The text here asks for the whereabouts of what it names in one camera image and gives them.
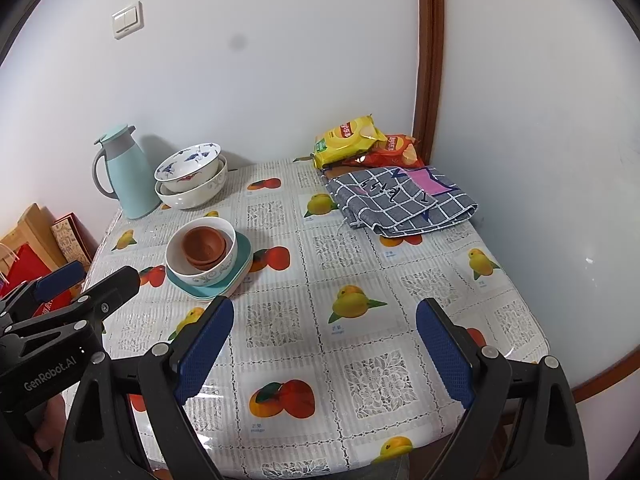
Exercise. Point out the teal square plate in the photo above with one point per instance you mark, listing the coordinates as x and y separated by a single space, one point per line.
241 260
212 298

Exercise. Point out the patterned cardboard box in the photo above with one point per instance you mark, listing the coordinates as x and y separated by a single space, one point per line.
70 240

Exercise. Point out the red chips bag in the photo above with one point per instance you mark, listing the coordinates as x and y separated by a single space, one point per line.
395 150

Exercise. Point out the grey checked cloth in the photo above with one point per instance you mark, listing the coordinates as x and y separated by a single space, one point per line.
400 205

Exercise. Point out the yellow chips bag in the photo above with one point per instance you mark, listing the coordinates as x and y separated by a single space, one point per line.
340 142

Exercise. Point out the light teal thermos jug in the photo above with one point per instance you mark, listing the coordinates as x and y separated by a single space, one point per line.
132 180

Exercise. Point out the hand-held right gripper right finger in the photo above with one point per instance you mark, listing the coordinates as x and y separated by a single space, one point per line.
445 357

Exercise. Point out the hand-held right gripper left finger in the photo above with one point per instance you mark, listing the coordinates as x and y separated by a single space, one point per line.
205 352

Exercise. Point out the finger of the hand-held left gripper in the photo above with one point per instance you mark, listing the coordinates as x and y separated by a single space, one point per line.
115 287
60 277

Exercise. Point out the wooden baseboard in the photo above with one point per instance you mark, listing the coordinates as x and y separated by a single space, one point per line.
605 380

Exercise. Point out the large white bowl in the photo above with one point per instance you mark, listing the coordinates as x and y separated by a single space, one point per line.
192 197

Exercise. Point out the small white bowl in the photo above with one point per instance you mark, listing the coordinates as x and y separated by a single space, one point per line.
200 276

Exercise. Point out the blue patterned porcelain bowl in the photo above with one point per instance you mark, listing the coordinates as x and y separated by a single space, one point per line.
182 170

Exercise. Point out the white light switch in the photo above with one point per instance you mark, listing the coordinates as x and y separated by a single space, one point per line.
127 21

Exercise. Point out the brown wooden door frame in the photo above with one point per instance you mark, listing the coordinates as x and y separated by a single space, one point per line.
430 60

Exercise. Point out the red paper bag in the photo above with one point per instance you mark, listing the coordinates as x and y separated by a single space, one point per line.
25 274

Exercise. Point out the small brown clay bowl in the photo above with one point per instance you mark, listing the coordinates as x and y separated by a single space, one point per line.
200 240
221 259

